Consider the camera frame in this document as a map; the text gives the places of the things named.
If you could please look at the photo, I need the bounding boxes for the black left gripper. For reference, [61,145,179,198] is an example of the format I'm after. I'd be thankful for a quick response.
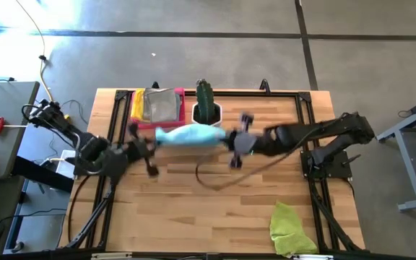
[123,122,160,178]

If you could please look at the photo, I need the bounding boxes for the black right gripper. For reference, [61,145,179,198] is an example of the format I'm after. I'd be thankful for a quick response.
[225,112,267,170]

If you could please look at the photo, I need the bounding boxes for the pink plastic bin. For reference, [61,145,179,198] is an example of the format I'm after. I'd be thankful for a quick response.
[130,87,186,130]

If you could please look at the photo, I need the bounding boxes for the yellow microfiber towel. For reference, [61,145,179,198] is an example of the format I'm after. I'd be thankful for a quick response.
[131,89,147,121]

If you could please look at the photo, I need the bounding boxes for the grey microfiber towel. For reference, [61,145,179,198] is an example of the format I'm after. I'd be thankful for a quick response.
[142,88,182,124]

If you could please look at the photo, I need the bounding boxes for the light blue microfiber towel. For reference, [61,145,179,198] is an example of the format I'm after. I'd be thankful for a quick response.
[155,123,228,148]

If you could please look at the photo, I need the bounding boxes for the lime green microfiber towel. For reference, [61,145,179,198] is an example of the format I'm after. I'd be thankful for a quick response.
[269,201,319,258]

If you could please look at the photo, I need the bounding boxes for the green cactus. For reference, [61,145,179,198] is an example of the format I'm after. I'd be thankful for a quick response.
[195,78,218,126]

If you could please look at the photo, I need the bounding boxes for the white power supply box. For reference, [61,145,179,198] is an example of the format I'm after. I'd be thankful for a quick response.
[54,149,77,180]

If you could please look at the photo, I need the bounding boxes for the black flat bar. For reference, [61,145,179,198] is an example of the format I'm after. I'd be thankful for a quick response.
[12,155,75,193]

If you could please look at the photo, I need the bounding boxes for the dark grey side table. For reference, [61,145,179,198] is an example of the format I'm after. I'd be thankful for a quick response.
[0,81,41,181]

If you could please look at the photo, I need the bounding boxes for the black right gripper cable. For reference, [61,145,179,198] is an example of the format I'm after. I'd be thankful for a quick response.
[194,136,319,191]

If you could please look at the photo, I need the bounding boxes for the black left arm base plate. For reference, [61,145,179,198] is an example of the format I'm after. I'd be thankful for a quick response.
[65,147,122,178]

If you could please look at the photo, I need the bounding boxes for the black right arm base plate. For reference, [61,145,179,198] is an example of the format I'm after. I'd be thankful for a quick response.
[300,149,361,181]

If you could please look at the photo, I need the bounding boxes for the silver metal bracket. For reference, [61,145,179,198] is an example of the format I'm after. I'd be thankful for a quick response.
[292,253,334,260]
[91,251,133,259]

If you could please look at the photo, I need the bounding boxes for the yellow extension cable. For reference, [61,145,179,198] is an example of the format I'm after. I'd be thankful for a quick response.
[14,0,72,126]

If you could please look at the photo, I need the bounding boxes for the grey metal table frame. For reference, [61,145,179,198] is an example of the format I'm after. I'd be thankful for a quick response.
[376,92,416,212]

